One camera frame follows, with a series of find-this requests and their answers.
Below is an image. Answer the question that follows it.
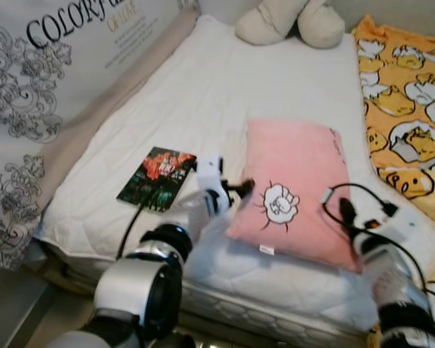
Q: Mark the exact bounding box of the pink cartoon print pillow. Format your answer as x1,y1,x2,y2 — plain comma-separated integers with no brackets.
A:
225,118,363,273

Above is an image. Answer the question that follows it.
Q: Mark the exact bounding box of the dark red flower book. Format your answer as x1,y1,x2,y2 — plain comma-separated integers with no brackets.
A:
117,146,197,212

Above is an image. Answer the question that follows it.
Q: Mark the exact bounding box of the white quilted mattress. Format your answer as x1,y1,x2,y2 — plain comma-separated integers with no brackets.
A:
36,14,435,343

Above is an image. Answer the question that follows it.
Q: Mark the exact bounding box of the yellow egg print blanket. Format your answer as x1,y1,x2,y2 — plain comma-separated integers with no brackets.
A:
354,16,435,348

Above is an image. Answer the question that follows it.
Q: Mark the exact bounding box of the robot leg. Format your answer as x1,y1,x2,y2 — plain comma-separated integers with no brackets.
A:
149,332,196,348

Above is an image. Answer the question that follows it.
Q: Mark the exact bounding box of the beige plush toy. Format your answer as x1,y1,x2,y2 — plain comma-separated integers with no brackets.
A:
235,0,347,49

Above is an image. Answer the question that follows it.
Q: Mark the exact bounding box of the white floral lettered cloth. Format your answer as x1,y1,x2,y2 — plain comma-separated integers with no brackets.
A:
0,0,182,269

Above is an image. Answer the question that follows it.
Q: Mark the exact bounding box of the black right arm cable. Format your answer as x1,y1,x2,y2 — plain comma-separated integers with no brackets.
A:
320,183,435,341

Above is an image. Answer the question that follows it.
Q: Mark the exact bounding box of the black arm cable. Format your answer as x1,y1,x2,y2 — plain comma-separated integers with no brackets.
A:
320,183,435,341
117,199,149,259

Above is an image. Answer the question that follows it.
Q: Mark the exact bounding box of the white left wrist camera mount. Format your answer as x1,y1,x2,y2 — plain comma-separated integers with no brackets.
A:
196,154,225,191

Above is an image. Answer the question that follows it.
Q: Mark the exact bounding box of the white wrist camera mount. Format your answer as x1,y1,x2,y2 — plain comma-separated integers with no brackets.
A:
352,210,421,251
196,154,225,191

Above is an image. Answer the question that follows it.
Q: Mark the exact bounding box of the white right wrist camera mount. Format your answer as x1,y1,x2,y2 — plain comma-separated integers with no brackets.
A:
352,210,421,251

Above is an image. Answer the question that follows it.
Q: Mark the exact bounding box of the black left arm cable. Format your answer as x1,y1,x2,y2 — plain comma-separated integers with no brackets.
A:
117,199,149,259

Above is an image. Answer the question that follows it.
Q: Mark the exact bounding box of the beige bed side rail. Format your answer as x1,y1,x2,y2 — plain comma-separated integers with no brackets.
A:
40,7,200,191

